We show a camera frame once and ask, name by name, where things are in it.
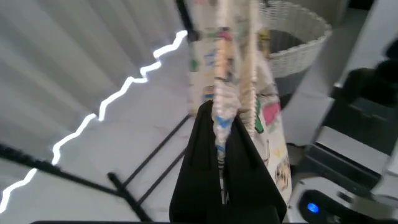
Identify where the black clothes rack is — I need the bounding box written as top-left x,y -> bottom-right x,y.
0,0 -> 201,223

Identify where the white curtain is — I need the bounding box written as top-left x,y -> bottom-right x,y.
0,0 -> 189,200

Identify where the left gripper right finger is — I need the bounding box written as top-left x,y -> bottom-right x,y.
224,115 -> 287,223

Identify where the white laundry basket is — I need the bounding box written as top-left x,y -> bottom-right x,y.
257,0 -> 333,98

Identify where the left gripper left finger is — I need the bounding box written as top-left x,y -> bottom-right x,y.
169,100 -> 225,223

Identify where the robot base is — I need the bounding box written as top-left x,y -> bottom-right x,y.
281,0 -> 398,224

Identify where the cream printed garment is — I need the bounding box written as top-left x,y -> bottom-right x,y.
186,0 -> 293,206

